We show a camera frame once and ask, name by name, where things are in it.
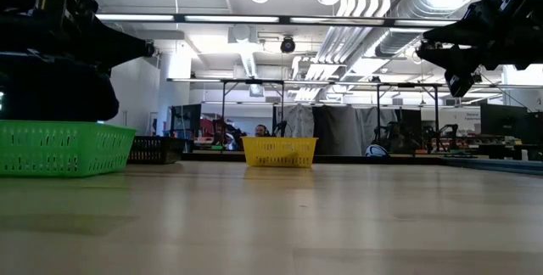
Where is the yellow plastic basket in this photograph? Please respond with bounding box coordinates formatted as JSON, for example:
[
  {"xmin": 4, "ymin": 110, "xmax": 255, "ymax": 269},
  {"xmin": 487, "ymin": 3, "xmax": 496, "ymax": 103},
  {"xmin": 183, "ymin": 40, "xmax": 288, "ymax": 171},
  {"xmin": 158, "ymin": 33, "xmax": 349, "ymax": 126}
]
[{"xmin": 241, "ymin": 136, "xmax": 319, "ymax": 169}]

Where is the black and white ball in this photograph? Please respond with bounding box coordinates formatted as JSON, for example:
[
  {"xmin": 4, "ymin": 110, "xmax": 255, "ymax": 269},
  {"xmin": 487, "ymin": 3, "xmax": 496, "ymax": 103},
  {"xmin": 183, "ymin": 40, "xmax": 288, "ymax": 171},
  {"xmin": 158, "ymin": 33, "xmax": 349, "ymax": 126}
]
[{"xmin": 364, "ymin": 143, "xmax": 389, "ymax": 158}]

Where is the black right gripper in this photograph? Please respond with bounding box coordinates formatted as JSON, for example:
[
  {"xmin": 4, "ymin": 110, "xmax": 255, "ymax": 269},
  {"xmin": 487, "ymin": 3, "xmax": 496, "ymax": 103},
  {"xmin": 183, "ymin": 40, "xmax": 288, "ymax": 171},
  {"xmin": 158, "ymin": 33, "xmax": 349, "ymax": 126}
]
[{"xmin": 416, "ymin": 0, "xmax": 543, "ymax": 76}]

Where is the black curtain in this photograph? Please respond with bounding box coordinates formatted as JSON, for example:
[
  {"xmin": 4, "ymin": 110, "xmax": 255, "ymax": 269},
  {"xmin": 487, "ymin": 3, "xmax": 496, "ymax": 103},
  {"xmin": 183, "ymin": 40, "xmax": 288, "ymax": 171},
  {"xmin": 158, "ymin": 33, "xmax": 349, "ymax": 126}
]
[
  {"xmin": 396, "ymin": 108, "xmax": 424, "ymax": 155},
  {"xmin": 312, "ymin": 104, "xmax": 358, "ymax": 156}
]

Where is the black plastic basket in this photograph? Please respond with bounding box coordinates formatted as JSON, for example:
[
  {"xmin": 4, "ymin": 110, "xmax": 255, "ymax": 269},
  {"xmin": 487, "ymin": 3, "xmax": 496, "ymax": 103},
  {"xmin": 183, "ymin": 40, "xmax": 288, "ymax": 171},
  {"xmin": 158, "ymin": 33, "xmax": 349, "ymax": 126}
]
[{"xmin": 127, "ymin": 135, "xmax": 195, "ymax": 166}]

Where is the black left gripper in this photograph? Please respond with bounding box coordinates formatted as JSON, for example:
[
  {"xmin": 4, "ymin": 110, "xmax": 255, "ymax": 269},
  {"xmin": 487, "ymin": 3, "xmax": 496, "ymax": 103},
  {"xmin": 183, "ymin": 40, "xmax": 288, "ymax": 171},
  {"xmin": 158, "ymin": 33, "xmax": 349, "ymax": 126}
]
[{"xmin": 0, "ymin": 0, "xmax": 149, "ymax": 73}]

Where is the grey curtain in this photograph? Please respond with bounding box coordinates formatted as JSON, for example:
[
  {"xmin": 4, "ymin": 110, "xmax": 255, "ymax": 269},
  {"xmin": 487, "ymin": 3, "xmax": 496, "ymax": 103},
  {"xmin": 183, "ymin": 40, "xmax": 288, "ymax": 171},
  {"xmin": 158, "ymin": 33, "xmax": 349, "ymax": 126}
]
[
  {"xmin": 282, "ymin": 104, "xmax": 316, "ymax": 138},
  {"xmin": 355, "ymin": 107, "xmax": 400, "ymax": 140}
]

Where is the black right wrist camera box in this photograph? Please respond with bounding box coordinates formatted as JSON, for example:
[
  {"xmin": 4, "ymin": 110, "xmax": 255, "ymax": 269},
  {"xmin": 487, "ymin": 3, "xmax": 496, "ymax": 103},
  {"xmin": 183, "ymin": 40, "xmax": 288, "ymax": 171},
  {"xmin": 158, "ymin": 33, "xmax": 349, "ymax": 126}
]
[{"xmin": 443, "ymin": 70, "xmax": 477, "ymax": 98}]

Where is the red cabinet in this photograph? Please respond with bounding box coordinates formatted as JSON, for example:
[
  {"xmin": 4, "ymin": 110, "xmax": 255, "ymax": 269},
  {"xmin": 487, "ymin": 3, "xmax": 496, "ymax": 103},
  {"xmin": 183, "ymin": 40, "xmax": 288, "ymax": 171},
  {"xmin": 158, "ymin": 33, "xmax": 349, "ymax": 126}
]
[{"xmin": 199, "ymin": 116, "xmax": 216, "ymax": 138}]

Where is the distant black workstation frame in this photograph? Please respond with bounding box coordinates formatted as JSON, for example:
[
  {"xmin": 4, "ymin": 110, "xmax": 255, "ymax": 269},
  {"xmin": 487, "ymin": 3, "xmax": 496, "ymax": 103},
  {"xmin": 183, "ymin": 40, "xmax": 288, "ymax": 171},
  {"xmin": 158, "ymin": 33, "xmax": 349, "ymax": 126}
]
[{"xmin": 167, "ymin": 78, "xmax": 445, "ymax": 157}]

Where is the black monitor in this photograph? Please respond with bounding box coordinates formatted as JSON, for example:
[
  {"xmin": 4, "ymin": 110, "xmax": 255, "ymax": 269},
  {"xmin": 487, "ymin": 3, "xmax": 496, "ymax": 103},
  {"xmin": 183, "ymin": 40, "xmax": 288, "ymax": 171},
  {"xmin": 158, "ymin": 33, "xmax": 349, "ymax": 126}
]
[
  {"xmin": 479, "ymin": 103, "xmax": 529, "ymax": 139},
  {"xmin": 171, "ymin": 104, "xmax": 203, "ymax": 139}
]

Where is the beam with light strips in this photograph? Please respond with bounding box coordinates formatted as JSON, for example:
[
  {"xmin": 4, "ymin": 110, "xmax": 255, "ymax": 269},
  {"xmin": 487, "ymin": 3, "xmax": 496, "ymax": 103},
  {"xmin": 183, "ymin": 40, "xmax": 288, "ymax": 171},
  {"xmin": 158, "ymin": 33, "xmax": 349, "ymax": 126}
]
[{"xmin": 95, "ymin": 13, "xmax": 462, "ymax": 28}]

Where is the silver ventilation duct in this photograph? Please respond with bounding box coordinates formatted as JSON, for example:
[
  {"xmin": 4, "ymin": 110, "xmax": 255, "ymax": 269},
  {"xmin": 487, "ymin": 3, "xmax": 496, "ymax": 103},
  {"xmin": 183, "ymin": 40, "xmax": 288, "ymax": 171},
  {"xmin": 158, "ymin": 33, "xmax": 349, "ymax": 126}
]
[{"xmin": 375, "ymin": 0, "xmax": 501, "ymax": 58}]

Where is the green plastic basket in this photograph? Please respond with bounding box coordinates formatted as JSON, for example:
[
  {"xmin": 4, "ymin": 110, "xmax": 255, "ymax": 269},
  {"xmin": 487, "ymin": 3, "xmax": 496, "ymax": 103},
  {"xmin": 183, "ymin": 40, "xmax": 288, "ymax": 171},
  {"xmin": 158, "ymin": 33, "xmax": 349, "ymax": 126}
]
[{"xmin": 0, "ymin": 120, "xmax": 137, "ymax": 178}]

